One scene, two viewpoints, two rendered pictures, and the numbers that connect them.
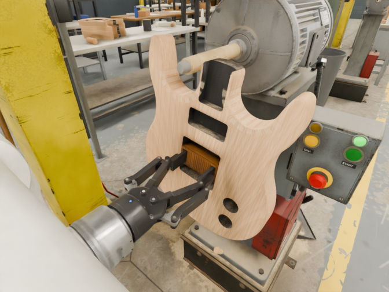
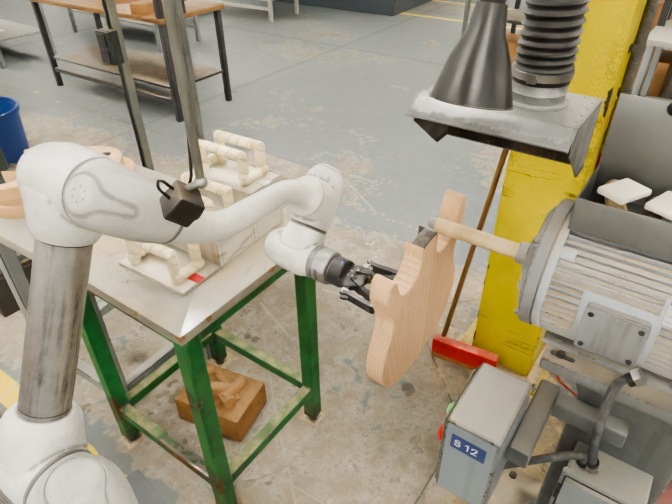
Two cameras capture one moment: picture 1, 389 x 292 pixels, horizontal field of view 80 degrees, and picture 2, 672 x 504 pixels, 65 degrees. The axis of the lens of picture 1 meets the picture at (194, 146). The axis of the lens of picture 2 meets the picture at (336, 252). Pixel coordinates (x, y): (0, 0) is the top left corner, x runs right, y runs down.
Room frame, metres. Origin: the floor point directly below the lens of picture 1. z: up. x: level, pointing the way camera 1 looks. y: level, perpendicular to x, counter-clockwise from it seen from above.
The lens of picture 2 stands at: (0.19, -0.93, 1.87)
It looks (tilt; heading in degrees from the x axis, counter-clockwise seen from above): 36 degrees down; 87
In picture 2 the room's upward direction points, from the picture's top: 1 degrees counter-clockwise
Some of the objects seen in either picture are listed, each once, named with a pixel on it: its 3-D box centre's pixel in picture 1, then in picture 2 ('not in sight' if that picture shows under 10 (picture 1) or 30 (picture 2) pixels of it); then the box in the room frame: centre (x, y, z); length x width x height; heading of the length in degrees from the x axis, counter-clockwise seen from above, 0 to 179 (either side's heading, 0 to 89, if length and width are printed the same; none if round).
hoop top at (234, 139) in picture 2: not in sight; (238, 140); (-0.03, 0.62, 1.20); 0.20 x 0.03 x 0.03; 144
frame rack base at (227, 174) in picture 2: not in sight; (235, 197); (-0.06, 0.58, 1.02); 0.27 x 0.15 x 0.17; 145
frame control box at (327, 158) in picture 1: (323, 148); (519, 452); (0.55, -0.37, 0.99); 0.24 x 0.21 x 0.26; 141
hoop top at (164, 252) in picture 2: not in sight; (149, 245); (-0.27, 0.30, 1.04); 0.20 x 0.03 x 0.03; 144
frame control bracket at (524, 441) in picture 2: not in sight; (534, 421); (0.59, -0.33, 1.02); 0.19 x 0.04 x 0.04; 51
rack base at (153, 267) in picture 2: not in sight; (168, 265); (-0.24, 0.34, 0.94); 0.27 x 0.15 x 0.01; 145
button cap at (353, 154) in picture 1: (353, 153); not in sight; (0.42, -0.36, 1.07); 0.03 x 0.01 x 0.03; 51
